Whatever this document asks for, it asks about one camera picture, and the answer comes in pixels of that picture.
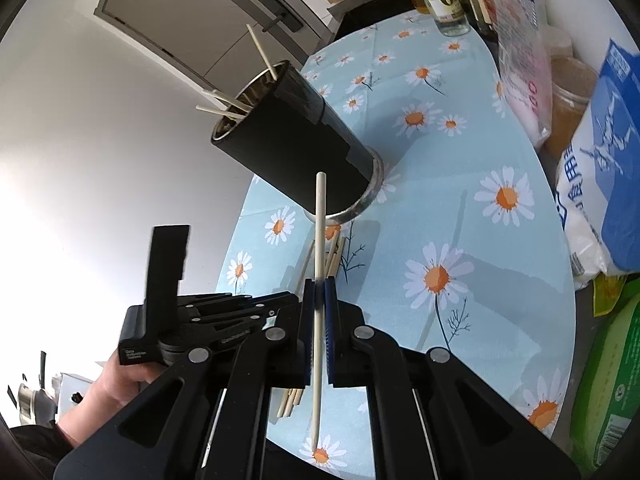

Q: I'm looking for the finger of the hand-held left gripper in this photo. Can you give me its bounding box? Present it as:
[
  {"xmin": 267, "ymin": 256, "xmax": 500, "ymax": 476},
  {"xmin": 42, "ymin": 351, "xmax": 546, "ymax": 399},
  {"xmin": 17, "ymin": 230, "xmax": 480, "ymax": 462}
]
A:
[
  {"xmin": 192, "ymin": 305, "xmax": 281, "ymax": 332},
  {"xmin": 176, "ymin": 291, "xmax": 301, "ymax": 311}
]

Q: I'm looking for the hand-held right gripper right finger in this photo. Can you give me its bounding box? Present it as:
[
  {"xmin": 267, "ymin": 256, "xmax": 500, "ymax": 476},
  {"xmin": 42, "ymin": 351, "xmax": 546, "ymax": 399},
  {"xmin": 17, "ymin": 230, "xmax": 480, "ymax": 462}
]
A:
[{"xmin": 324, "ymin": 276, "xmax": 582, "ymax": 480}]

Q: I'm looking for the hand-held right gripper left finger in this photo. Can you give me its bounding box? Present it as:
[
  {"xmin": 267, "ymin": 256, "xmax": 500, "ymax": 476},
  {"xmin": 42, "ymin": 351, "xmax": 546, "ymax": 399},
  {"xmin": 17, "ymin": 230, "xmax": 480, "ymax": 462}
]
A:
[{"xmin": 54, "ymin": 279, "xmax": 319, "ymax": 480}]

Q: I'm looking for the pile of wooden chopsticks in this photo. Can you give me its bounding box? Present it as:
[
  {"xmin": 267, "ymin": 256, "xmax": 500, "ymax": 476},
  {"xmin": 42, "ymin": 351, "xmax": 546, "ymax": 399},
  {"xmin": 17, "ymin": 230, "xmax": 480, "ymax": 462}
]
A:
[{"xmin": 276, "ymin": 236, "xmax": 349, "ymax": 419}]

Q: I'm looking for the pale wooden chopstick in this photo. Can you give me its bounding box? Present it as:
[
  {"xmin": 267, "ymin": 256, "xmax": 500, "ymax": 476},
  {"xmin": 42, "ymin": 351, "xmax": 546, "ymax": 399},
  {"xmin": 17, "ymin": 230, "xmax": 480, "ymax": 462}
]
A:
[{"xmin": 309, "ymin": 172, "xmax": 327, "ymax": 453}]

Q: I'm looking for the black utensil holder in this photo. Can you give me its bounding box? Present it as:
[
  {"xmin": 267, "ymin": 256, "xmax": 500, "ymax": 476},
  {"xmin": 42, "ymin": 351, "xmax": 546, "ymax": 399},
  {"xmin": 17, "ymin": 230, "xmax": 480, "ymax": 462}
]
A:
[{"xmin": 210, "ymin": 60, "xmax": 385, "ymax": 224}]

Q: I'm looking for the person's left forearm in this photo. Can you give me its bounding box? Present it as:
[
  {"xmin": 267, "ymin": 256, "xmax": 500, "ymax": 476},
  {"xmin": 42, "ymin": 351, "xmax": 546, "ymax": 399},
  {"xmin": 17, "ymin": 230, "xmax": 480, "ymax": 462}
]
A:
[{"xmin": 52, "ymin": 390, "xmax": 108, "ymax": 448}]

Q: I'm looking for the person's left hand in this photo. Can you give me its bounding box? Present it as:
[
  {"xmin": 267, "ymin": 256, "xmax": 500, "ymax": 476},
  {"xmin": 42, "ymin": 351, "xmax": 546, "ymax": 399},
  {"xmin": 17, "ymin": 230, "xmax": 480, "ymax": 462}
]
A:
[{"xmin": 92, "ymin": 347, "xmax": 163, "ymax": 411}]

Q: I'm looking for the blue daisy tablecloth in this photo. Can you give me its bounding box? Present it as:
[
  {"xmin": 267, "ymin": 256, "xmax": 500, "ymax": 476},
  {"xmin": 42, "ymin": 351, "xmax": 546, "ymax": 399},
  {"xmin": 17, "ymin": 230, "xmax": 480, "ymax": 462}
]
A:
[{"xmin": 215, "ymin": 10, "xmax": 574, "ymax": 472}]

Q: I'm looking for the yellow packet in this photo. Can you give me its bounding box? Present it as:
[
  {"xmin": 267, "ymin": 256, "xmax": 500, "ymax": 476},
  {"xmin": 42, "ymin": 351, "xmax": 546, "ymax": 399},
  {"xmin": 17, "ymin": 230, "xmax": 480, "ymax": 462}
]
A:
[{"xmin": 592, "ymin": 275, "xmax": 632, "ymax": 317}]

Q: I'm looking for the grey door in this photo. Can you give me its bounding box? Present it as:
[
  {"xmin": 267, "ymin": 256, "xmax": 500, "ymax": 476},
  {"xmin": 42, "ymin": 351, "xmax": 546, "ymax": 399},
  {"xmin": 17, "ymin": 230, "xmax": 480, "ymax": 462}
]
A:
[{"xmin": 94, "ymin": 0, "xmax": 342, "ymax": 92}]

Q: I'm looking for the green bag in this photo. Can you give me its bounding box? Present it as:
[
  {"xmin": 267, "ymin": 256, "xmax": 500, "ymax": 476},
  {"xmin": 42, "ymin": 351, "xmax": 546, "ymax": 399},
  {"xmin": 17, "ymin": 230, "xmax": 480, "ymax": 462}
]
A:
[{"xmin": 569, "ymin": 290, "xmax": 640, "ymax": 472}]

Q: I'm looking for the black sink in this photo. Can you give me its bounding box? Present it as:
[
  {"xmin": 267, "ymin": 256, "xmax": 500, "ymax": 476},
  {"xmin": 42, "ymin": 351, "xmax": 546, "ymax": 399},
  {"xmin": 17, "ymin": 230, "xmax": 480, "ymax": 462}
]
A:
[{"xmin": 327, "ymin": 0, "xmax": 417, "ymax": 42}]

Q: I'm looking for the clear packet with pink print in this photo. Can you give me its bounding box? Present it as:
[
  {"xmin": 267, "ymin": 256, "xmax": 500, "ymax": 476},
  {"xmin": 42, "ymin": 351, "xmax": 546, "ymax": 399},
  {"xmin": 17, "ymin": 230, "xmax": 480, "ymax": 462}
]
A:
[{"xmin": 491, "ymin": 0, "xmax": 554, "ymax": 147}]

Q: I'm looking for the blue and white bag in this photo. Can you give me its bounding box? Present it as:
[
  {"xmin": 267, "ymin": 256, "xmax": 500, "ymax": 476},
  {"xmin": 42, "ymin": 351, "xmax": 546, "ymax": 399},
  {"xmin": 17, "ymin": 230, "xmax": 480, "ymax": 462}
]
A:
[{"xmin": 554, "ymin": 37, "xmax": 640, "ymax": 292}]

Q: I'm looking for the jar with brown contents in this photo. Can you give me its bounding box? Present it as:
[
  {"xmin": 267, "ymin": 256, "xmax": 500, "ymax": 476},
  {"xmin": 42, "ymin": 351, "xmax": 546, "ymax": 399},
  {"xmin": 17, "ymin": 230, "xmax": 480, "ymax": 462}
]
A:
[{"xmin": 544, "ymin": 29, "xmax": 601, "ymax": 162}]

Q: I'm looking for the black door lock handle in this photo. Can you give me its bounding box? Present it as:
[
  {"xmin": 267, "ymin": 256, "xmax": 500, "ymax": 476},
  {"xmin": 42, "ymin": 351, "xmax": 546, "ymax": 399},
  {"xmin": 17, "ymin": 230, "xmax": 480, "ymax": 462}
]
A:
[{"xmin": 262, "ymin": 0, "xmax": 304, "ymax": 34}]

